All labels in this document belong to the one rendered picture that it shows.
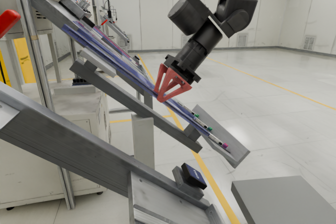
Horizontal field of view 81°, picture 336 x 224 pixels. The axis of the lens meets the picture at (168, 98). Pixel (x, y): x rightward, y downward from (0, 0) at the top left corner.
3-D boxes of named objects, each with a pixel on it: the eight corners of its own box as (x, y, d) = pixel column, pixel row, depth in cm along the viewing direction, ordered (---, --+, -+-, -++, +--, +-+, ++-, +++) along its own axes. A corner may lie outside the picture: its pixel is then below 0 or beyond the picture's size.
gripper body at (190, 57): (176, 67, 40) (199, 38, 40) (162, 59, 49) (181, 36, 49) (196, 85, 43) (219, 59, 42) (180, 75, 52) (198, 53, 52)
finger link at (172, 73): (149, 96, 42) (178, 61, 41) (143, 86, 48) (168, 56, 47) (172, 112, 44) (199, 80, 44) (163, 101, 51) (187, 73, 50)
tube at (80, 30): (207, 130, 70) (210, 127, 70) (209, 132, 69) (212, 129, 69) (77, 31, 48) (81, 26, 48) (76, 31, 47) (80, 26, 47)
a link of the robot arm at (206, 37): (230, 35, 44) (216, 34, 49) (211, 13, 41) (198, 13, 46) (209, 60, 45) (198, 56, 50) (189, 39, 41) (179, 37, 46)
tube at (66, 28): (222, 146, 59) (225, 144, 59) (225, 149, 58) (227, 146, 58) (62, 28, 37) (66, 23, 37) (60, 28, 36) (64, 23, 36)
